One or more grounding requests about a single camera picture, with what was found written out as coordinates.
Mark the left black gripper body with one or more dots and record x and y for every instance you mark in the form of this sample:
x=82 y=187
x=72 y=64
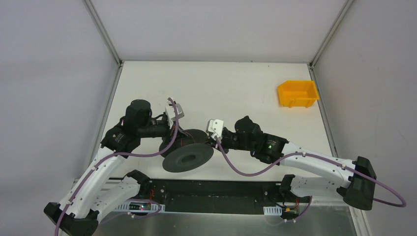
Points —
x=174 y=131

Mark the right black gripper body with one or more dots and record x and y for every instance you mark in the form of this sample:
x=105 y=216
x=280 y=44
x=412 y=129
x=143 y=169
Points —
x=218 y=140

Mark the black cable spool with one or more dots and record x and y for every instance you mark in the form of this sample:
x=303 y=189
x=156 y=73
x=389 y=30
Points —
x=190 y=151

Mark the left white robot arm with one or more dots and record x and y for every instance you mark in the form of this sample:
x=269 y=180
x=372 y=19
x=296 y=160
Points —
x=82 y=209

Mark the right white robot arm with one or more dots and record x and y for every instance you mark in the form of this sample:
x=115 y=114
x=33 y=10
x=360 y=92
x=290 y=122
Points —
x=353 y=181

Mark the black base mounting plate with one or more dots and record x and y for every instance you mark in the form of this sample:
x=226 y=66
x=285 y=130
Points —
x=218 y=197

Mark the orange plastic bin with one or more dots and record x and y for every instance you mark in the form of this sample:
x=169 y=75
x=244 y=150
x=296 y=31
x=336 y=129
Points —
x=297 y=94

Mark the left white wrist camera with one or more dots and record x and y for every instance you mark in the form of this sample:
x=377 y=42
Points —
x=170 y=113

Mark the aluminium frame rail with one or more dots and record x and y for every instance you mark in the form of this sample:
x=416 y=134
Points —
x=316 y=200

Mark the left white cable duct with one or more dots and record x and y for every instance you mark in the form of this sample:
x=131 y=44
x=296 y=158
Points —
x=139 y=207

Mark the white cable duct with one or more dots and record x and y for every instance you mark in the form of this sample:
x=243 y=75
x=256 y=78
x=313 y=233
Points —
x=272 y=210
x=139 y=207

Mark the right white cable duct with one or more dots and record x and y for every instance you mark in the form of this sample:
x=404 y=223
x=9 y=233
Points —
x=272 y=210

